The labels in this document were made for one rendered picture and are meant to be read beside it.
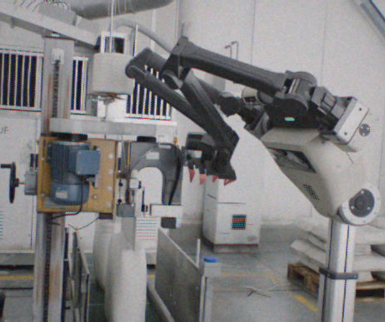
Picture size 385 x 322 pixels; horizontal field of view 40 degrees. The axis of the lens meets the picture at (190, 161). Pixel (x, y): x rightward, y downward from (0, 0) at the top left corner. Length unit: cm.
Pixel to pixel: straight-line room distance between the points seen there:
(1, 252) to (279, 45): 415
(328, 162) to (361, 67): 587
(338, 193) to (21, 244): 379
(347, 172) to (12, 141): 373
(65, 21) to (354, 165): 348
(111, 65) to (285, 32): 509
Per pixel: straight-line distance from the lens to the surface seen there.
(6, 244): 512
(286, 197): 702
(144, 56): 194
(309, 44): 714
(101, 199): 229
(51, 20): 469
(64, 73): 232
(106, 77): 207
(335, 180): 169
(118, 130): 217
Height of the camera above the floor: 141
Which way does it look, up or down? 4 degrees down
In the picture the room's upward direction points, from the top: 4 degrees clockwise
